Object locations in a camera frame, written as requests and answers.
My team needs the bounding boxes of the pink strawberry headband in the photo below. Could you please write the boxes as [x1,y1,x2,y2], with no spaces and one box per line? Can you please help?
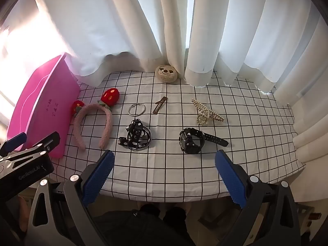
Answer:
[71,88,121,151]

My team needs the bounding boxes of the pearl hair claw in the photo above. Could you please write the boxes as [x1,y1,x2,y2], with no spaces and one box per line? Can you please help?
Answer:
[192,98,224,126]

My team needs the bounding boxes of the pink plastic bin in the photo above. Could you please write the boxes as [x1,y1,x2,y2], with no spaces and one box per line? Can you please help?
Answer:
[6,52,82,159]

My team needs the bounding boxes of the beige plush face toy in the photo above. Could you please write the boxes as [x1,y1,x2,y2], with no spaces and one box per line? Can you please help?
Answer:
[155,65,178,83]

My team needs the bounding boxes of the black lanyard keychain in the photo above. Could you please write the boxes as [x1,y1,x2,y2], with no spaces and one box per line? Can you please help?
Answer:
[118,118,153,151]

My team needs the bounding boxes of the brown hair clip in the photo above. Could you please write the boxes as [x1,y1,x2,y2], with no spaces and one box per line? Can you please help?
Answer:
[153,96,168,113]

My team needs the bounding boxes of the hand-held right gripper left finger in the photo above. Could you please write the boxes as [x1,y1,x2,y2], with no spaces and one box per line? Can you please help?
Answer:
[28,149,115,246]

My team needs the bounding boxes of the metal ring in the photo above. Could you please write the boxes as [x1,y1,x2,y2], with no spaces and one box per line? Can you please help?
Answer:
[128,103,147,117]

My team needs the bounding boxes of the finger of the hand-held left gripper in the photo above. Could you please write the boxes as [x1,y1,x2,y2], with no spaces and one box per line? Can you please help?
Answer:
[10,131,60,161]
[0,132,27,152]

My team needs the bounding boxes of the white checked tablecloth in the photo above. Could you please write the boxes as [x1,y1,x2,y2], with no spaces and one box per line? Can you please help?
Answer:
[50,68,306,203]

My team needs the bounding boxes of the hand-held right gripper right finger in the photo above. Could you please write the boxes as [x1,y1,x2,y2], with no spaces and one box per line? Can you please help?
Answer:
[215,149,301,246]

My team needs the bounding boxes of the black wrist watch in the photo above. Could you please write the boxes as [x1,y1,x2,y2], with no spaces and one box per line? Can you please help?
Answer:
[179,128,229,155]

